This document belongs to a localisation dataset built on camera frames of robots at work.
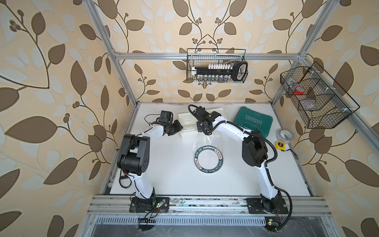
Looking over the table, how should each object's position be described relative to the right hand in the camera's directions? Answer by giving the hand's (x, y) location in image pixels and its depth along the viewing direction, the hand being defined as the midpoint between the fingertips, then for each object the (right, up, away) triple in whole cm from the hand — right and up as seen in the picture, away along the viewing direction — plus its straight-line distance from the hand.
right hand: (203, 127), depth 97 cm
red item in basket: (+52, +21, -16) cm, 58 cm away
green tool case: (+35, +4, +7) cm, 36 cm away
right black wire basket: (+58, +14, -24) cm, 64 cm away
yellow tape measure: (+49, -12, -3) cm, 50 cm away
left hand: (-17, +1, 0) cm, 17 cm away
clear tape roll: (+56, -6, +3) cm, 56 cm away
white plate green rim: (+2, -19, -7) cm, 21 cm away
